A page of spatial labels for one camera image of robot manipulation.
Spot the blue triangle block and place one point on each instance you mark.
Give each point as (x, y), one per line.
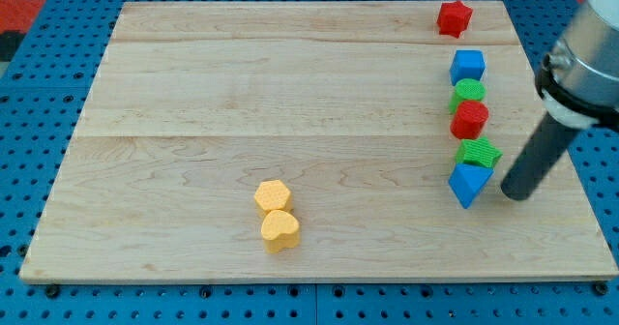
(467, 181)

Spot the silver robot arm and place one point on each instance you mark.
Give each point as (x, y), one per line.
(578, 78)

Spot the yellow hexagon block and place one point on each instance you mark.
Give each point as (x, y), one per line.
(272, 195)

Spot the wooden board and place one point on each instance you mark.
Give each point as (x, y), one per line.
(194, 104)

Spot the yellow heart block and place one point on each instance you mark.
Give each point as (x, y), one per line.
(280, 230)

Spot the red cylinder block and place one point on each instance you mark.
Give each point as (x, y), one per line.
(469, 120)

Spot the green cylinder block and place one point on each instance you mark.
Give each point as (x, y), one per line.
(466, 89)

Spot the green star block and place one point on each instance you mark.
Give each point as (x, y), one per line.
(479, 152)

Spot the blue cube block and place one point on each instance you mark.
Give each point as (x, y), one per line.
(467, 63)

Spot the red star block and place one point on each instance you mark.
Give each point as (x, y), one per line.
(453, 18)

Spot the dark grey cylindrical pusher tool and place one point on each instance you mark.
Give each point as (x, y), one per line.
(544, 148)

